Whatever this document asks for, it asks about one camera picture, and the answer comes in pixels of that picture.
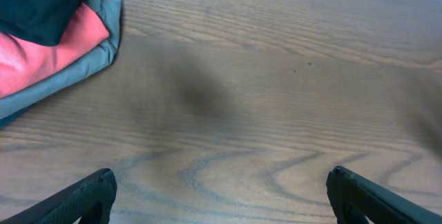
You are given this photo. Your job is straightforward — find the grey folded t-shirt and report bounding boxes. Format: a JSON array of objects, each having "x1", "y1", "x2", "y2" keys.
[{"x1": 1, "y1": 0, "x2": 122, "y2": 119}]

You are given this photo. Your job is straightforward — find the navy folded t-shirt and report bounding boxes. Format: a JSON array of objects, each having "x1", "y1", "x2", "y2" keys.
[{"x1": 0, "y1": 107, "x2": 29, "y2": 129}]

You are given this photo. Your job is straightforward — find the red folded t-shirt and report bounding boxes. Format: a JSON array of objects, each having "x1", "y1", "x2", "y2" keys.
[{"x1": 1, "y1": 3, "x2": 109, "y2": 97}]

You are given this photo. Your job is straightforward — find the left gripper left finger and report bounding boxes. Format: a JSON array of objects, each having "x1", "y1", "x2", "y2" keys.
[{"x1": 1, "y1": 168, "x2": 117, "y2": 224}]

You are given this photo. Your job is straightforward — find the black t-shirt with logo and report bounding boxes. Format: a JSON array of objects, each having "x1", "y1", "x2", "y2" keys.
[{"x1": 1, "y1": 0, "x2": 83, "y2": 46}]

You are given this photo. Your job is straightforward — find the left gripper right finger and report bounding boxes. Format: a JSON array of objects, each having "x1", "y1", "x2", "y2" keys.
[{"x1": 326, "y1": 166, "x2": 441, "y2": 224}]

